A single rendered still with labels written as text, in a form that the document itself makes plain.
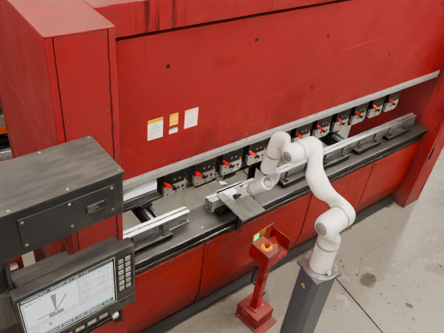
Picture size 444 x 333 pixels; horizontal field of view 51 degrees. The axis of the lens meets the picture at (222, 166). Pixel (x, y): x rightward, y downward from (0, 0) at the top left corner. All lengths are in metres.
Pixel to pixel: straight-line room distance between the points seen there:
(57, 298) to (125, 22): 1.07
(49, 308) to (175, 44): 1.19
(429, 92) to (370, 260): 1.52
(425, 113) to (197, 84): 2.62
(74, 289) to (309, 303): 1.41
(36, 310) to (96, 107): 0.75
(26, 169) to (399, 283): 3.26
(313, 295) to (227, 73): 1.28
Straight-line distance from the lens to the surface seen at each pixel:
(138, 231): 2.71
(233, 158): 2.77
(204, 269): 3.14
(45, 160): 1.64
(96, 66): 1.73
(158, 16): 2.01
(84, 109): 1.79
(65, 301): 1.83
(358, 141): 3.82
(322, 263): 2.54
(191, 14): 2.10
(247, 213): 2.83
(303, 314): 2.83
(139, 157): 2.33
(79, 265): 1.75
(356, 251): 4.27
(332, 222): 2.30
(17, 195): 1.52
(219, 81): 2.38
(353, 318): 3.80
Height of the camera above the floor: 2.93
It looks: 38 degrees down
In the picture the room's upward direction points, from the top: 8 degrees clockwise
